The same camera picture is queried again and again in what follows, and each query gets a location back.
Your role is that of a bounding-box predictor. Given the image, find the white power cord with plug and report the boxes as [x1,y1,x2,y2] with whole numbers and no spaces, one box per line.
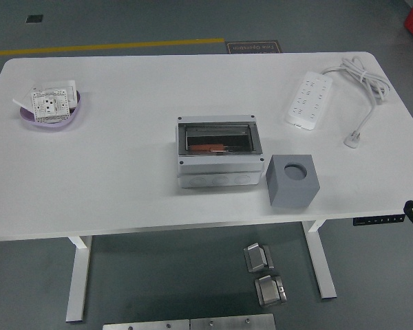
[320,56,390,150]

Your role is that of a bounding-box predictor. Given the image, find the orange cylinder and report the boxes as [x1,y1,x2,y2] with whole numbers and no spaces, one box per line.
[191,144,226,153]

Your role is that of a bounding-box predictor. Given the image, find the metal block on floor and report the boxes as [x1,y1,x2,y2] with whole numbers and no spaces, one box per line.
[243,243,275,274]
[254,274,288,307]

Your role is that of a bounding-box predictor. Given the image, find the white flat cover plate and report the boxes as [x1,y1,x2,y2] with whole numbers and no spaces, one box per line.
[12,97,34,110]

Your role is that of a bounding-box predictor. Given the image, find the white table leg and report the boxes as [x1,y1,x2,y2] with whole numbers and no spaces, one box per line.
[65,236,93,323]
[301,219,337,299]

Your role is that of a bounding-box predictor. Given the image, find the purple oval bowl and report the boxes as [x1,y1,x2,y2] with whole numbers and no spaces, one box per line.
[19,89,87,130]

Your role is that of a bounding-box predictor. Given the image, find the white socket module with terminals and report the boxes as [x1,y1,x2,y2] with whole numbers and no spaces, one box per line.
[30,88,72,124]

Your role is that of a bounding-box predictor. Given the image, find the white power strip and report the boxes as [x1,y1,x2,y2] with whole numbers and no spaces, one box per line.
[284,71,333,131]

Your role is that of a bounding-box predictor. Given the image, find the black table control panel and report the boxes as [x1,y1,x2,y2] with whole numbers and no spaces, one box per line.
[353,214,406,227]

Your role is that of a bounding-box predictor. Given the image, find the transparent hinged box lid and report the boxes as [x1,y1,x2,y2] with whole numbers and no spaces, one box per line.
[182,123,255,155]

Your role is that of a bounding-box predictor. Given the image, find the grey cube with round hole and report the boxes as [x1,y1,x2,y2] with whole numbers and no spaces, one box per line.
[266,154,321,209]

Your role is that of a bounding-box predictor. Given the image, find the white square switch panel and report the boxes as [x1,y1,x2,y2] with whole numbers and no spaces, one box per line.
[42,80,81,108]

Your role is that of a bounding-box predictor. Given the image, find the grey electrical junction box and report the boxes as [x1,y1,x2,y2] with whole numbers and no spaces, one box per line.
[175,115,265,189]

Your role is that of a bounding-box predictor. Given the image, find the grey metal base plate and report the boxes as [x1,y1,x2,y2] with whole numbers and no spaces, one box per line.
[189,313,276,330]
[102,319,190,330]

